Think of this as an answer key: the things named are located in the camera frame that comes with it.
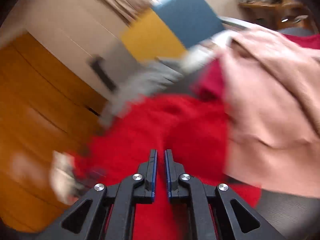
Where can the grey garment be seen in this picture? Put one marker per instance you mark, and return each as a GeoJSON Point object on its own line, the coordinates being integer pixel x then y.
{"type": "Point", "coordinates": [140, 85]}

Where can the grey yellow blue armchair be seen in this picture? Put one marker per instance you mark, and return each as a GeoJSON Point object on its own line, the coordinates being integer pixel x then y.
{"type": "Point", "coordinates": [185, 15]}

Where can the red fuzzy sweater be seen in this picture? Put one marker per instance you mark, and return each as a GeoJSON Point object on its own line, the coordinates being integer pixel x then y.
{"type": "Point", "coordinates": [175, 125]}

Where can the wooden desk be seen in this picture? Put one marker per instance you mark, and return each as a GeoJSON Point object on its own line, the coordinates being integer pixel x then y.
{"type": "Point", "coordinates": [272, 10]}

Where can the orange wooden wardrobe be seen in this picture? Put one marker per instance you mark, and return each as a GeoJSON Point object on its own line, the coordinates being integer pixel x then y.
{"type": "Point", "coordinates": [37, 105]}

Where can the pink garment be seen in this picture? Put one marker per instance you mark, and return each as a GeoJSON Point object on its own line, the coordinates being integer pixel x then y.
{"type": "Point", "coordinates": [270, 92]}

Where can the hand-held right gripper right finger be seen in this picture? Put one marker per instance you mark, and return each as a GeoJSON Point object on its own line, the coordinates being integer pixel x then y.
{"type": "Point", "coordinates": [169, 180]}

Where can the dark red cloth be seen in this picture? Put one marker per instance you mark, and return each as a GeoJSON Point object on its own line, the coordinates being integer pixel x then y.
{"type": "Point", "coordinates": [210, 80]}

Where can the white printed cushion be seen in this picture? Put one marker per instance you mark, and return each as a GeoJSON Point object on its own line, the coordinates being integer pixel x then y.
{"type": "Point", "coordinates": [197, 57]}

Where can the red white striped knit sweater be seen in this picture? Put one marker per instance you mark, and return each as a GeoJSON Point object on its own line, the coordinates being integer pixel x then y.
{"type": "Point", "coordinates": [62, 177]}

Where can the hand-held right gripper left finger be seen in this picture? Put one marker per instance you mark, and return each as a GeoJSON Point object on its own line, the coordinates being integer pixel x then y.
{"type": "Point", "coordinates": [153, 180]}

